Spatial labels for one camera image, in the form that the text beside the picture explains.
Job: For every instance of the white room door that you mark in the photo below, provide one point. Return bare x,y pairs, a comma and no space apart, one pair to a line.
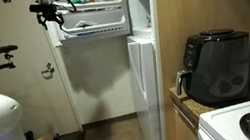
35,101

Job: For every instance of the white fridge freezer door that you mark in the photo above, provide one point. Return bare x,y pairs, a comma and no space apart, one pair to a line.
96,14

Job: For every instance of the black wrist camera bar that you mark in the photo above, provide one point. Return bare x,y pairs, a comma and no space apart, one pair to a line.
42,7

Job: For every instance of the black air fryer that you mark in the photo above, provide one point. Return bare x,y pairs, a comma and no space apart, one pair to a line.
219,68

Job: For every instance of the black camera on stand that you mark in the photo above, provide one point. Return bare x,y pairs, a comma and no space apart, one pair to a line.
4,49

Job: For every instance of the wooden base cabinet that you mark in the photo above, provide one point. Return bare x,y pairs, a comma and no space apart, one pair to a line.
183,138

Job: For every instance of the white packet dark print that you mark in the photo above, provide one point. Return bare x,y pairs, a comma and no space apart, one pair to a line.
85,23

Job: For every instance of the speckled granite countertop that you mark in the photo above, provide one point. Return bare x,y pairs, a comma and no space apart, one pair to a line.
192,108

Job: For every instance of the white fridge cabinet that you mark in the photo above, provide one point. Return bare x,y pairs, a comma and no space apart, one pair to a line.
138,7

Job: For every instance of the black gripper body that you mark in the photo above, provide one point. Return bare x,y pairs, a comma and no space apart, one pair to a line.
50,15

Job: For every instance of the wooden side panel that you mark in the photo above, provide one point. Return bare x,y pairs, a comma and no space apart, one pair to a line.
188,2

